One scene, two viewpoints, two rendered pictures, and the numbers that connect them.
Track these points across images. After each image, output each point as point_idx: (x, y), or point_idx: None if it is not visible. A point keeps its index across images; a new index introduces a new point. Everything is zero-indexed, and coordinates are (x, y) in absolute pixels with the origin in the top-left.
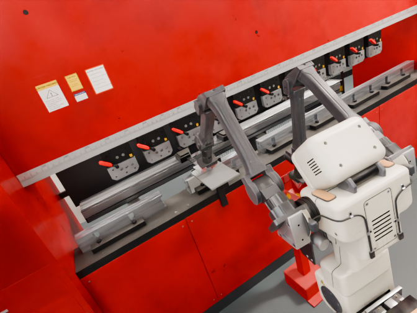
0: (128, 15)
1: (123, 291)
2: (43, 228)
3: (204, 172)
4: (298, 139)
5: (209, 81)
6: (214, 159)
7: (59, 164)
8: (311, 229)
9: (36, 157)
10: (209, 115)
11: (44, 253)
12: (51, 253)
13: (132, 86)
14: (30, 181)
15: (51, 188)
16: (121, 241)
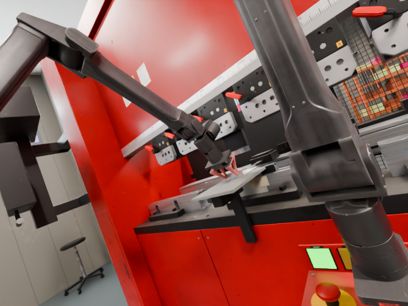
0: (152, 6)
1: (159, 267)
2: (117, 186)
3: (226, 178)
4: (278, 104)
5: (237, 41)
6: (222, 159)
7: (133, 144)
8: None
9: (125, 138)
10: (90, 75)
11: (104, 201)
12: (107, 203)
13: (162, 75)
14: (125, 154)
15: (180, 168)
16: (159, 221)
